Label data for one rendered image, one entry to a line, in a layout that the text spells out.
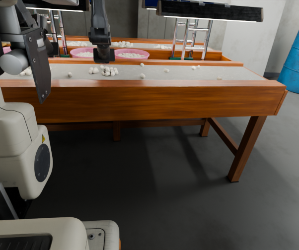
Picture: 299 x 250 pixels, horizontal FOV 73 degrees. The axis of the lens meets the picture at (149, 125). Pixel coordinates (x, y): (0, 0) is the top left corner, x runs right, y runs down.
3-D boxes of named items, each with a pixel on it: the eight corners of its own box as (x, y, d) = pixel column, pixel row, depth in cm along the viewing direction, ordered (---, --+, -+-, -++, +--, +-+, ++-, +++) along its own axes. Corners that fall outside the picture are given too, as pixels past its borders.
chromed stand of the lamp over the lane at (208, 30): (213, 80, 135) (232, 3, 111) (184, 80, 131) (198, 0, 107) (202, 71, 151) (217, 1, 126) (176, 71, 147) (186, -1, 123)
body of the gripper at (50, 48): (37, 43, 97) (30, 35, 90) (59, 43, 99) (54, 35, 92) (37, 56, 97) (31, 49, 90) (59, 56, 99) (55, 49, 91)
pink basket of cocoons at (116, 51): (151, 72, 141) (152, 58, 136) (112, 71, 136) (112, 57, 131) (145, 61, 163) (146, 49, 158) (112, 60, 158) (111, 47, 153)
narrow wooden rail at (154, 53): (219, 65, 176) (222, 51, 170) (-15, 60, 143) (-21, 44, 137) (216, 63, 181) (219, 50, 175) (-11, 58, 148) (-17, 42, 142)
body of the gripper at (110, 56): (93, 49, 99) (91, 41, 92) (114, 50, 101) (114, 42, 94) (93, 62, 98) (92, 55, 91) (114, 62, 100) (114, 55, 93)
